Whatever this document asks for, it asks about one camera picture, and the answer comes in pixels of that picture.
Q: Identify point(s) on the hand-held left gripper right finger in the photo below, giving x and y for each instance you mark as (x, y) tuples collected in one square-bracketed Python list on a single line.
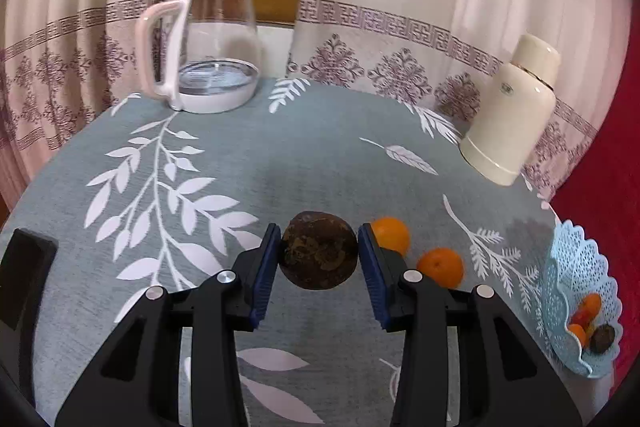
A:
[(372, 277)]

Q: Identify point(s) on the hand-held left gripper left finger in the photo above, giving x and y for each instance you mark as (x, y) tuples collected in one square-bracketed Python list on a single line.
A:
[(265, 277)]

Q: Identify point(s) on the large brown passion fruit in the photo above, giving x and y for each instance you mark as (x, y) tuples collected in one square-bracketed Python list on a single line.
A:
[(318, 252)]

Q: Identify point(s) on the light blue lattice plastic basket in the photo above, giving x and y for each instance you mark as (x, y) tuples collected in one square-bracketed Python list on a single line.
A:
[(570, 267)]

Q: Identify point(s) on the small orange fruit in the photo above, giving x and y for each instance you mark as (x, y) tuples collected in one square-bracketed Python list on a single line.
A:
[(577, 334)]

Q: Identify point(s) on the small dark passion fruit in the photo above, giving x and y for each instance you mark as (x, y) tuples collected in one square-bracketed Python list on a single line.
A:
[(602, 338)]

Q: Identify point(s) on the grey leaf-print tablecloth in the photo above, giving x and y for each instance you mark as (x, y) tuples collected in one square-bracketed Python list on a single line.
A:
[(250, 177)]

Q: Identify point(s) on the cream thermos flask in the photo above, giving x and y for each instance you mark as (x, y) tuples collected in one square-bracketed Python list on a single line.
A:
[(510, 122)]

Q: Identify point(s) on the narrow patterned pink curtain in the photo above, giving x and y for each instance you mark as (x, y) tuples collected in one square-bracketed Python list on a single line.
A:
[(75, 7)]

